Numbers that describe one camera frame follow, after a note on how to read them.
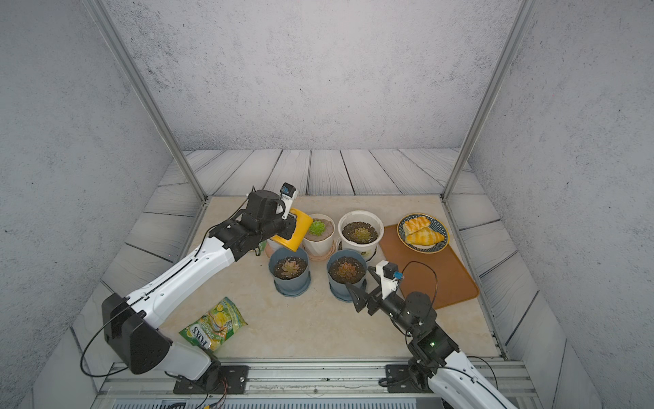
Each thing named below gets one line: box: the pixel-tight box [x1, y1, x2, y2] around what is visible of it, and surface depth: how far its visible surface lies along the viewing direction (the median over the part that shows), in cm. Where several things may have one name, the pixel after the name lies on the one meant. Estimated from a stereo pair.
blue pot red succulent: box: [327, 248, 368, 302], surface depth 88 cm
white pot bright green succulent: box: [303, 213, 336, 256], surface depth 95 cm
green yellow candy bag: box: [178, 296, 248, 352], surface depth 82 cm
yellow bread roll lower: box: [405, 227, 446, 247], surface depth 101 cm
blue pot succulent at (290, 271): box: [269, 247, 312, 298], surface depth 91 cm
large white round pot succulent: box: [337, 209, 385, 262], surface depth 98 cm
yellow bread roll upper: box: [403, 216, 431, 237], surface depth 106 cm
